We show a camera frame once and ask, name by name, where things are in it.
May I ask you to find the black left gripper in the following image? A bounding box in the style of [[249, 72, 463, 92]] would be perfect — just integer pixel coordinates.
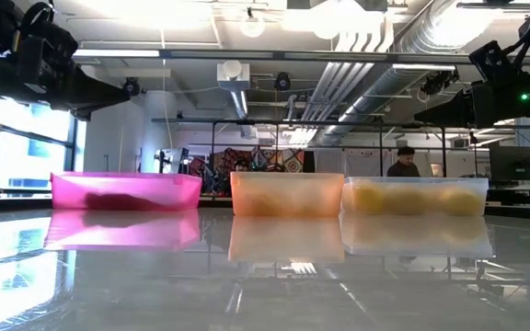
[[0, 50, 132, 122]]

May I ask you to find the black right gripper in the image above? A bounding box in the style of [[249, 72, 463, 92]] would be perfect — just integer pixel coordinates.
[[413, 67, 530, 129]]

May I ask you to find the clear plastic basket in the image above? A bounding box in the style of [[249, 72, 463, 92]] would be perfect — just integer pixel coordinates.
[[340, 177, 490, 218]]

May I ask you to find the black monitor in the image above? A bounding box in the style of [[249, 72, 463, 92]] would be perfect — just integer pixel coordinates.
[[489, 145, 530, 182]]

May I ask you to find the pink plastic basket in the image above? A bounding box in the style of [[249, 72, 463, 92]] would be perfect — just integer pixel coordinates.
[[50, 171, 203, 212]]

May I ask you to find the white ceiling unit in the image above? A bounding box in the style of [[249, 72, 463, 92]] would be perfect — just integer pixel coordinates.
[[216, 59, 251, 92]]

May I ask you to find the round white ceiling lamp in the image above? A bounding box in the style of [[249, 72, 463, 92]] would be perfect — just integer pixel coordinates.
[[239, 13, 267, 40]]

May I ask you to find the colourful patterned tapestry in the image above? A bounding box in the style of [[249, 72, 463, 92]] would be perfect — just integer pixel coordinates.
[[190, 146, 306, 176]]

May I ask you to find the white table mat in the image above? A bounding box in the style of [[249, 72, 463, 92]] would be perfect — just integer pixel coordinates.
[[0, 209, 530, 331]]

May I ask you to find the black ceiling camera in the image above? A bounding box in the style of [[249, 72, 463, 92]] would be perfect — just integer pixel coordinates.
[[273, 72, 293, 92], [123, 77, 142, 97]]

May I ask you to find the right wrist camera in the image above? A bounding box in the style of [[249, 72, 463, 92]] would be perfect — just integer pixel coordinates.
[[468, 40, 520, 86]]

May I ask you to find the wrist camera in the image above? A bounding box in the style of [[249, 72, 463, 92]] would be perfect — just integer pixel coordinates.
[[15, 2, 80, 70], [468, 40, 520, 86]]

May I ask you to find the black metal rack frame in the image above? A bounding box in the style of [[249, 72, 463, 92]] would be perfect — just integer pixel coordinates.
[[152, 118, 530, 178]]

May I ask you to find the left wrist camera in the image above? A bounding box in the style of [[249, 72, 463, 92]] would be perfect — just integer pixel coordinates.
[[15, 2, 80, 70]]

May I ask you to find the silver ventilation duct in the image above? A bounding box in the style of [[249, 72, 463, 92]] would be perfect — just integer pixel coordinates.
[[313, 0, 459, 146]]

